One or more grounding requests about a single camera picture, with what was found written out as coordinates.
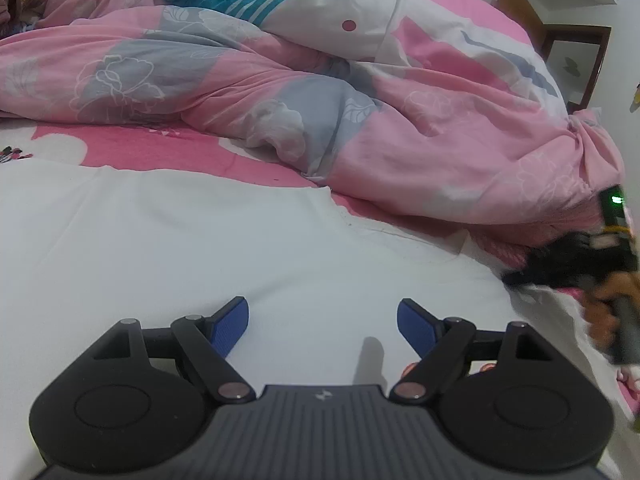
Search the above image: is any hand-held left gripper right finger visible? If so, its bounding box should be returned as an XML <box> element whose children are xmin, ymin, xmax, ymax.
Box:
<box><xmin>389</xmin><ymin>298</ymin><xmax>551</xmax><ymax>404</ymax></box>

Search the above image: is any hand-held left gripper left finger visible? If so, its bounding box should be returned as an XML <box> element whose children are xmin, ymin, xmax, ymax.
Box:
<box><xmin>90</xmin><ymin>296</ymin><xmax>254</xmax><ymax>404</ymax></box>

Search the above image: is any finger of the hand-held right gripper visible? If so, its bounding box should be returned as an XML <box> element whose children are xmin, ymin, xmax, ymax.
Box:
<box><xmin>501</xmin><ymin>234</ymin><xmax>601</xmax><ymax>292</ymax></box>

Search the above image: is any white shirt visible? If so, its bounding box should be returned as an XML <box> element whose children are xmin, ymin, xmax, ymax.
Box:
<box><xmin>0</xmin><ymin>160</ymin><xmax>638</xmax><ymax>480</ymax></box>

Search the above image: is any person's right hand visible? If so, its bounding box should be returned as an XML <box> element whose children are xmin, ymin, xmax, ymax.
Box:
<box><xmin>582</xmin><ymin>272</ymin><xmax>640</xmax><ymax>352</ymax></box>

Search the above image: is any pink floral duvet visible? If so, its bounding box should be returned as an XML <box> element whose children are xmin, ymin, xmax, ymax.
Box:
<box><xmin>0</xmin><ymin>0</ymin><xmax>627</xmax><ymax>227</ymax></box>

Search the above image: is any pink floral bed sheet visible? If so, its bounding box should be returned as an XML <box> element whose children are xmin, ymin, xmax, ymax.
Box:
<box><xmin>0</xmin><ymin>118</ymin><xmax>536</xmax><ymax>267</ymax></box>

